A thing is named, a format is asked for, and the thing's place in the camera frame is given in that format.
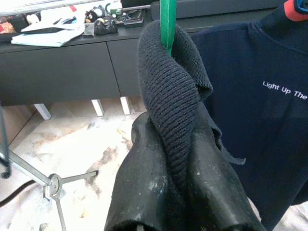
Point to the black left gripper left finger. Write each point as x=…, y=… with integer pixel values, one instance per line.
x=139, y=187

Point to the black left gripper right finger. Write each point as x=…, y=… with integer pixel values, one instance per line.
x=216, y=192

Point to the green plastic hanger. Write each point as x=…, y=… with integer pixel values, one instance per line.
x=167, y=24

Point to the blue hanger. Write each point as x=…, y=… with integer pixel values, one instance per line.
x=302, y=6

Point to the navy T-shirt white print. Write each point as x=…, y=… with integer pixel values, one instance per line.
x=252, y=120

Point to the silver clothes rack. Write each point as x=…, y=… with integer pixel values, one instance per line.
x=54, y=185

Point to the black TV console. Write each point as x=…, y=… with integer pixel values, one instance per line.
x=60, y=72

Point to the black electronic box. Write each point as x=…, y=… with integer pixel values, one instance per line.
x=133, y=22

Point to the white paper stack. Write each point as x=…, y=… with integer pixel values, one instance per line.
x=48, y=36

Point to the black bird plush figure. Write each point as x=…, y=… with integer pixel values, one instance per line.
x=95, y=14

